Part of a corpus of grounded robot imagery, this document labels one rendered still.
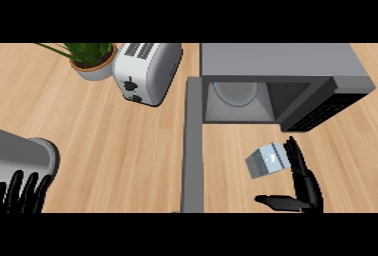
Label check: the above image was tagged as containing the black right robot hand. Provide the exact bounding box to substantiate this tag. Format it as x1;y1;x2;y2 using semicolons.
254;135;325;214

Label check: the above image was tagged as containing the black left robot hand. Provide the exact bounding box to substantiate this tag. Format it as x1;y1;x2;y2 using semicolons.
0;169;55;214

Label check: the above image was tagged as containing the grey milk carton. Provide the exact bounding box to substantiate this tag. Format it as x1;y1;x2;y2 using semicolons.
244;141;290;180

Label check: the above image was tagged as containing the grey microwave door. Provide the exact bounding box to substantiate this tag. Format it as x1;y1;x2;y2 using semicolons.
179;76;206;214

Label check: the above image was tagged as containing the grey microwave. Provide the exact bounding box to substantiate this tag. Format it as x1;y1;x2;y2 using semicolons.
200;43;378;133

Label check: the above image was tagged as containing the green potted plant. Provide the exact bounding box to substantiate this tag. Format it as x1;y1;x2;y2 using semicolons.
34;43;120;82

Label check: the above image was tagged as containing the white toaster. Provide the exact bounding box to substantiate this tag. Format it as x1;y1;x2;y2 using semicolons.
113;43;183;108

